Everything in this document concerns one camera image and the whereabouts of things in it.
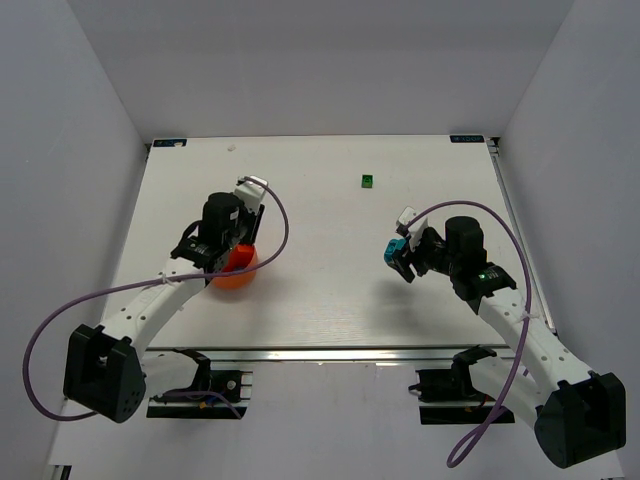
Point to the right blue table label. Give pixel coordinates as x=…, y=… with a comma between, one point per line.
x=466, y=138

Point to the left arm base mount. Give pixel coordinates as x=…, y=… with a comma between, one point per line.
x=187, y=384

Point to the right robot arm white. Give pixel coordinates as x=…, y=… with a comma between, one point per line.
x=575, y=413

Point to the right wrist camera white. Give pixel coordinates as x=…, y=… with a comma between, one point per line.
x=411, y=225

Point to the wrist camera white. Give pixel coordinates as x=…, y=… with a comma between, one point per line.
x=411, y=225
x=251, y=191

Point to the orange round divided container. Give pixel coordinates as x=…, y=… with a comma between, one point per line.
x=242, y=257

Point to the dark green lego brick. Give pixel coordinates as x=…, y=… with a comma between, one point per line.
x=367, y=181

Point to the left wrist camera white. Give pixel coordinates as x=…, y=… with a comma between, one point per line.
x=251, y=191

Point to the table front metal rail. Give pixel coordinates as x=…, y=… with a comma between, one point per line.
x=332, y=355

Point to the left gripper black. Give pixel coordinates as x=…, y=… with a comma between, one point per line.
x=255, y=225

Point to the left blue table label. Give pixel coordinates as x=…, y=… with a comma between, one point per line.
x=169, y=143

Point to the blue table label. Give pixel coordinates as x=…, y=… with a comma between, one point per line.
x=466, y=138
x=169, y=143

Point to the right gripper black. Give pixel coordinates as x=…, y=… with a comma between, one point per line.
x=413, y=259

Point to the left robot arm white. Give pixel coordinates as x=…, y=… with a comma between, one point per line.
x=107, y=370

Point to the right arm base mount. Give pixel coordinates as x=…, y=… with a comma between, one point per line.
x=443, y=384

